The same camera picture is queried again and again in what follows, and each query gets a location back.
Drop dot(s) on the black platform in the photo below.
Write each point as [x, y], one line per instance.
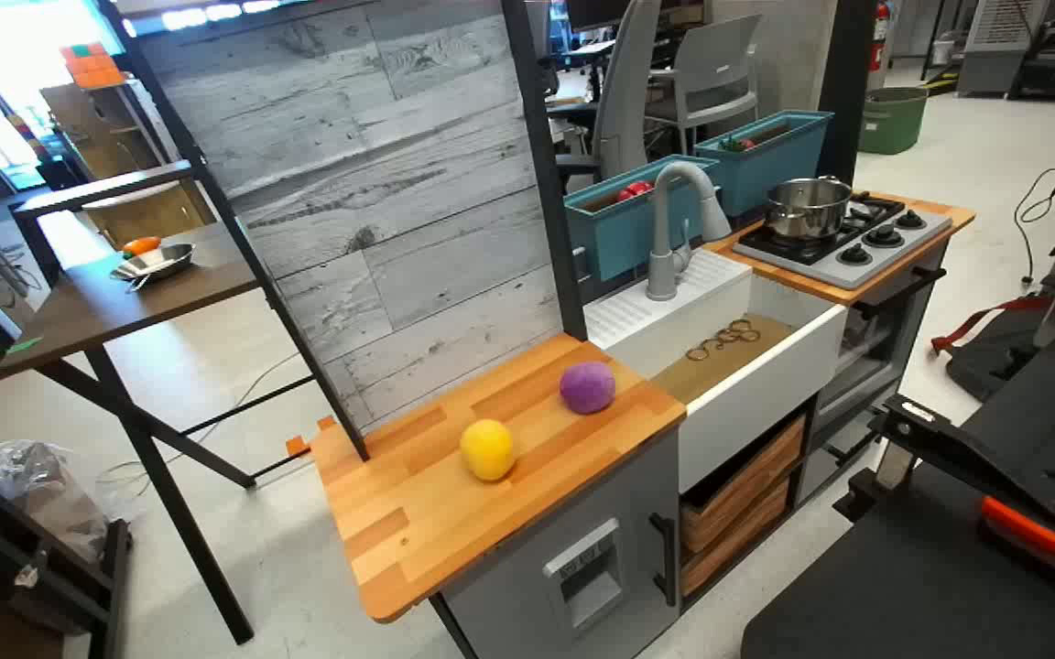
[990, 586]

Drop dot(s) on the dark brown table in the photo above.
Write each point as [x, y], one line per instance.
[109, 296]

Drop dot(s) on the grey wood backdrop panel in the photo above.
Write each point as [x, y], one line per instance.
[394, 196]

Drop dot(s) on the grey toy kitchen cabinet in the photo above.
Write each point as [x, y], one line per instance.
[606, 550]

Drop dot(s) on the clear plastic bag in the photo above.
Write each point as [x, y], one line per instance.
[46, 489]

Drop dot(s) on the green bucket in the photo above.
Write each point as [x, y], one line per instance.
[892, 119]

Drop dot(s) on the steel pot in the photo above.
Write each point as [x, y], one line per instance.
[808, 206]

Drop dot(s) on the grey curved tap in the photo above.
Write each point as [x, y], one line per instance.
[665, 261]

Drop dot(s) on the wooden drawer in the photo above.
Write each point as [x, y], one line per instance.
[747, 470]
[736, 534]

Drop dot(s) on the yellow ball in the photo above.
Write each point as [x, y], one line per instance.
[489, 451]

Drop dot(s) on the grey toy stove top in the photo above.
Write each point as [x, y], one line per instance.
[842, 250]

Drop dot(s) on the wooden countertop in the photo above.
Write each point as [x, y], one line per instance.
[431, 489]

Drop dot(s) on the light grey chair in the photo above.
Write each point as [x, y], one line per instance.
[710, 78]

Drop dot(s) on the brown cardboard sheet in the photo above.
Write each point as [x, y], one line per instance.
[722, 354]

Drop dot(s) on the red items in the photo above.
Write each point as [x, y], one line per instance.
[633, 193]

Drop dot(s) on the orange and white gadget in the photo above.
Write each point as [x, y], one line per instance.
[152, 261]

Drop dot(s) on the white toy sink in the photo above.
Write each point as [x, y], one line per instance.
[747, 387]

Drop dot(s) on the teal bin with red items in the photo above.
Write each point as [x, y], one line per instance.
[614, 231]

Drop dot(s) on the black frame post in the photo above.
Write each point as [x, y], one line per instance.
[548, 171]

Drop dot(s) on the purple ball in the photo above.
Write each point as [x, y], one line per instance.
[588, 387]

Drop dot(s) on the orange box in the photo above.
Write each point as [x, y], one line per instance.
[91, 65]

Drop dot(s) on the grey tall office chair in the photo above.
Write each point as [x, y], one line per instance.
[627, 85]

